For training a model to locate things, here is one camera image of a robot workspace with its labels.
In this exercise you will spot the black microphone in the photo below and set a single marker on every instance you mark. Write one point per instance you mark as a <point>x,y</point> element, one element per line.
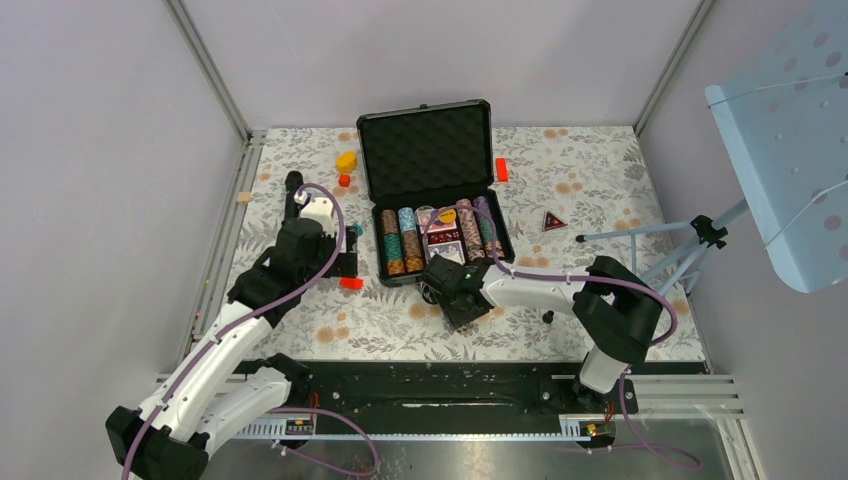
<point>293,182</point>

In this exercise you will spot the red black triangle card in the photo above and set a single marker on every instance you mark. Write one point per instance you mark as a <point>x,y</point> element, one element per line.
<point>552,222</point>

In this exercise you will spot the brown chip stack far left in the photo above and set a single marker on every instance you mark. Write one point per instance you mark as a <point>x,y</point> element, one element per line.
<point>392,243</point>

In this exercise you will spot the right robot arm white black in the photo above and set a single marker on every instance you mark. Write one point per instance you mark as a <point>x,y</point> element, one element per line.
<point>618,311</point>

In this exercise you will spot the yellow cylinder block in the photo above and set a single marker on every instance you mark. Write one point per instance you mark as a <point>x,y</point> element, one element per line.
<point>346,162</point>

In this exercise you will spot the light blue tripod stand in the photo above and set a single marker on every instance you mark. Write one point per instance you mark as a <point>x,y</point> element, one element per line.
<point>686,262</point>

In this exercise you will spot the light blue perforated panel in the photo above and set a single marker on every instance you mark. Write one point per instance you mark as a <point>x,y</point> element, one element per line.
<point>783,120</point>

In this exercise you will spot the floral table mat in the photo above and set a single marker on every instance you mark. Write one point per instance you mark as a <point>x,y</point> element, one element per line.
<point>593,178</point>

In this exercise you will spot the clear plastic disc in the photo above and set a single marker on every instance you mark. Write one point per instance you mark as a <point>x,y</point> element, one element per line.
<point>423,215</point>

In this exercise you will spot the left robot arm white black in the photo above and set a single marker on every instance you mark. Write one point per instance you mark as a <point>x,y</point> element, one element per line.
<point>174,432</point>

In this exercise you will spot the black poker chip case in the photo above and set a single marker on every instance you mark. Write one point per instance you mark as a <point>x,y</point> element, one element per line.
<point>431,155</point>

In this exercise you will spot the yellow dealer button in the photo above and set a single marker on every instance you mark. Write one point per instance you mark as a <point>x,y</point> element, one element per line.
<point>447,216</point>

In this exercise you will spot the red rectangular block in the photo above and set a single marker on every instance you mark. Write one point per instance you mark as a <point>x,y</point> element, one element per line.
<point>351,283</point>

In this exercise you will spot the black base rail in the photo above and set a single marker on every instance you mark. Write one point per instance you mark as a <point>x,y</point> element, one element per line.
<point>452,399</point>

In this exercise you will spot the purple chip stack far right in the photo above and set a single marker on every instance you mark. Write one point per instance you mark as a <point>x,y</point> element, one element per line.
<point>489,238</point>

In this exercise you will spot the blue playing card deck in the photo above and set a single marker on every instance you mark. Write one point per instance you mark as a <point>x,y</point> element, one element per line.
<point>449,250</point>

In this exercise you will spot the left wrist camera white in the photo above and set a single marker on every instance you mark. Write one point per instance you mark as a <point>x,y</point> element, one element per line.
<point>321,209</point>

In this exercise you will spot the red block beside case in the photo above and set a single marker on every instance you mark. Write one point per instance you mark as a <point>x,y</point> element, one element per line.
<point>502,170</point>

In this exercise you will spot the red playing card deck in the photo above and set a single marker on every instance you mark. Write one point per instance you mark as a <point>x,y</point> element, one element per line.
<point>434,226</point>

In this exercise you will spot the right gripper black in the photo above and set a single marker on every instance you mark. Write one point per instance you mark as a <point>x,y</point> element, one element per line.
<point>454,317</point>

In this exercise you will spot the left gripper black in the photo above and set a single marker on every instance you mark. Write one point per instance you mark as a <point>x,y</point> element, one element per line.
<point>347,266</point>

